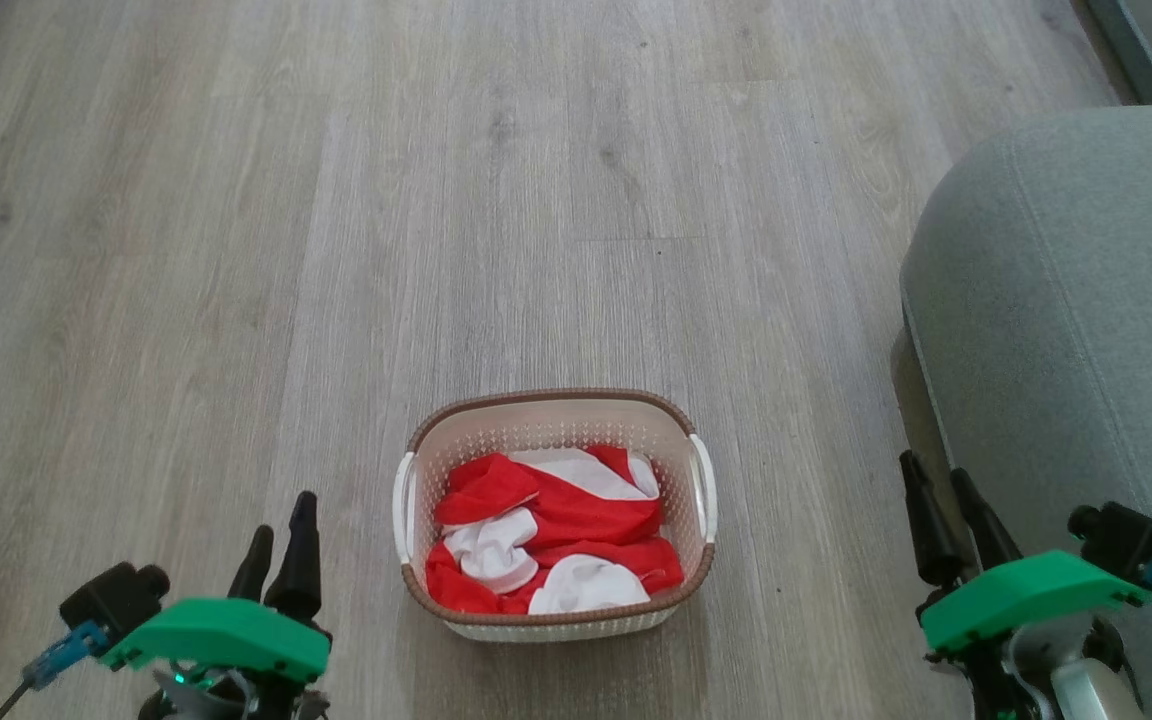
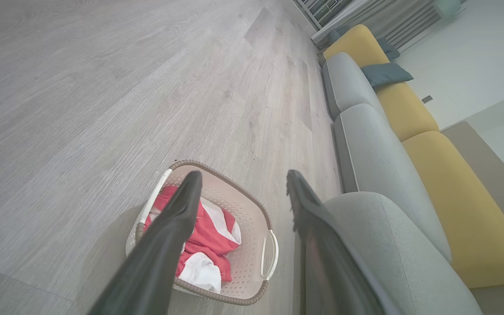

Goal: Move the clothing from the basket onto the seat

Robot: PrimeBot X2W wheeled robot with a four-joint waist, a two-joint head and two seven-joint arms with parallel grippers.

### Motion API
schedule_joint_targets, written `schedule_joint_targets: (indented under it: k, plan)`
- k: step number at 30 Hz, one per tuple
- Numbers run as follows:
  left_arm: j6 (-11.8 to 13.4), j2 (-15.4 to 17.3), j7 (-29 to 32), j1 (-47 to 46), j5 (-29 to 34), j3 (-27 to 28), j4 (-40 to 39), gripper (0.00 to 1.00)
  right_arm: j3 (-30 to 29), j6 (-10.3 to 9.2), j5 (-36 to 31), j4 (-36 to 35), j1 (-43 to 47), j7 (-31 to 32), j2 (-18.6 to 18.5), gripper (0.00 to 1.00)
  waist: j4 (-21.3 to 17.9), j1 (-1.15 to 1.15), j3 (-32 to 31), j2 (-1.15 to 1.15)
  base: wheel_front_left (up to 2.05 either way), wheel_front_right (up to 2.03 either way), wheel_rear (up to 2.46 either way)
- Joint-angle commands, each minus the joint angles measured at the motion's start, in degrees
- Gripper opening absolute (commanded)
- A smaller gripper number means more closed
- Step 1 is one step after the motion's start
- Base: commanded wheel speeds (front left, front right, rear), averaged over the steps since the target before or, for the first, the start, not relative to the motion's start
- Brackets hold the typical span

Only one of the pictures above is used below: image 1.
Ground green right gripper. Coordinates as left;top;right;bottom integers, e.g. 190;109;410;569
898;449;1152;720

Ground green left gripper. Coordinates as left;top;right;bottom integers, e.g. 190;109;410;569
100;490;334;720

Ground white plastic laundry basket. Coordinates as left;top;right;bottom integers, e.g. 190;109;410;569
392;388;718;643

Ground red and white clothes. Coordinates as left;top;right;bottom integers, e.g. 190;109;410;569
425;446;685;616

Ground blue left camera connector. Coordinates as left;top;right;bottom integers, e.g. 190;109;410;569
21;619;111;692

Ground grey fabric sofa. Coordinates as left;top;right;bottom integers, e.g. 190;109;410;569
899;105;1152;720

